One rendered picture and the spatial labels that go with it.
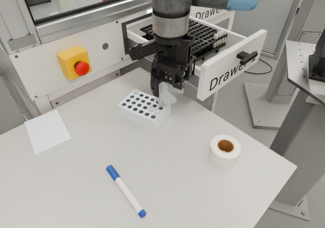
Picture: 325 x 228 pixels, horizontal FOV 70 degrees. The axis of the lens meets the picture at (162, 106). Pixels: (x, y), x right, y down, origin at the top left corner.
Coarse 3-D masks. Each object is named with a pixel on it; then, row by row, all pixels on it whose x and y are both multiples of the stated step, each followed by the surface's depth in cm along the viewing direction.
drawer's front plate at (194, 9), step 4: (192, 8) 89; (196, 8) 91; (200, 8) 92; (204, 8) 94; (208, 8) 96; (212, 8) 98; (192, 12) 90; (196, 12) 92; (200, 12) 94; (212, 12) 99; (220, 12) 103; (224, 12) 106; (192, 16) 92; (204, 16) 97; (208, 16) 99; (212, 16) 101; (216, 16) 103; (204, 20) 98; (208, 20) 100
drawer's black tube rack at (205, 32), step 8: (192, 24) 79; (200, 24) 78; (152, 32) 74; (192, 32) 74; (200, 32) 74; (208, 32) 74; (216, 32) 74; (200, 40) 70; (208, 48) 72; (216, 48) 72; (200, 56) 69
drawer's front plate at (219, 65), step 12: (252, 36) 66; (264, 36) 69; (228, 48) 60; (240, 48) 62; (252, 48) 67; (216, 60) 56; (228, 60) 60; (204, 72) 55; (216, 72) 59; (240, 72) 70; (204, 84) 58; (204, 96) 61
